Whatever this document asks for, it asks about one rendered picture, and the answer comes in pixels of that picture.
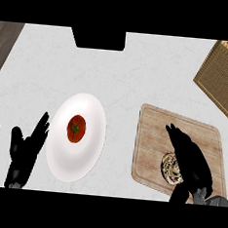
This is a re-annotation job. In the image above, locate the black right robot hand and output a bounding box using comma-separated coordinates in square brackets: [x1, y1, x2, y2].
[158, 123, 219, 207]

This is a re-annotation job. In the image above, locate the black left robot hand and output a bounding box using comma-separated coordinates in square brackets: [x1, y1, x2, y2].
[3, 108, 52, 192]

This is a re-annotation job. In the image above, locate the cream and brown cupcake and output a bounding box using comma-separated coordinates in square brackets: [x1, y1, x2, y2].
[159, 150, 186, 186]

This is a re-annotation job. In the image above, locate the pale wooden cutting board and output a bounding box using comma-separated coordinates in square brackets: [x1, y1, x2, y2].
[128, 102, 228, 208]

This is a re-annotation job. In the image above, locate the brown wicker basket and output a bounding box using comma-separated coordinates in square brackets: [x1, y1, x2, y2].
[189, 38, 228, 123]

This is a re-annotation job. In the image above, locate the white oval plate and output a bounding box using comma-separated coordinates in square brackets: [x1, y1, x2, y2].
[43, 89, 110, 186]

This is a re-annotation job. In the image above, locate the red tomato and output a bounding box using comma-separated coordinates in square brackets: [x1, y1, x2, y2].
[65, 113, 89, 145]

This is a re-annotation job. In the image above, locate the dark wooden cabinet panel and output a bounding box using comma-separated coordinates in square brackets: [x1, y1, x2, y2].
[0, 20, 26, 88]

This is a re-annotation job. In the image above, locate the black appliance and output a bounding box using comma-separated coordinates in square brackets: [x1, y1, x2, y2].
[70, 27, 127, 53]

